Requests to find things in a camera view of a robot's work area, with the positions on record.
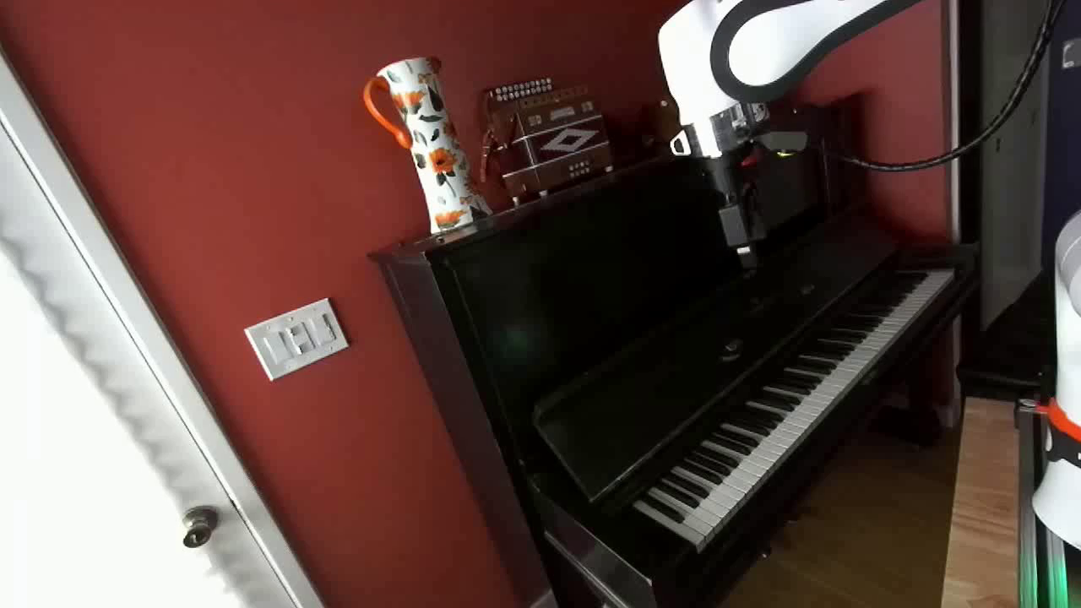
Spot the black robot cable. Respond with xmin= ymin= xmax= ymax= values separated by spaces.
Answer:
xmin=837 ymin=0 xmax=1071 ymax=175

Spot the white wall switch plate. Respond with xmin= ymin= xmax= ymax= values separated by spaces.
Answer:
xmin=242 ymin=296 xmax=348 ymax=382

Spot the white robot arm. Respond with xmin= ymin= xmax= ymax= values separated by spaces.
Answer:
xmin=660 ymin=0 xmax=1081 ymax=548

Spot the floral ceramic pitcher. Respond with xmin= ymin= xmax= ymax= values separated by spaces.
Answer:
xmin=361 ymin=58 xmax=488 ymax=235

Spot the black upright piano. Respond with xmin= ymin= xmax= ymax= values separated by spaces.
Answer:
xmin=380 ymin=109 xmax=978 ymax=608

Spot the small brown figurine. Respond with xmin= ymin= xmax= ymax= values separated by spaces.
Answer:
xmin=644 ymin=98 xmax=678 ymax=153

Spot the white door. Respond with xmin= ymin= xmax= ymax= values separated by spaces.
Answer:
xmin=0 ymin=58 xmax=326 ymax=608

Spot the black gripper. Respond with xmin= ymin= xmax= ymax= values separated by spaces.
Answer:
xmin=709 ymin=149 xmax=763 ymax=274

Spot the metal door knob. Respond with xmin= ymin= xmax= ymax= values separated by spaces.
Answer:
xmin=184 ymin=507 xmax=220 ymax=548

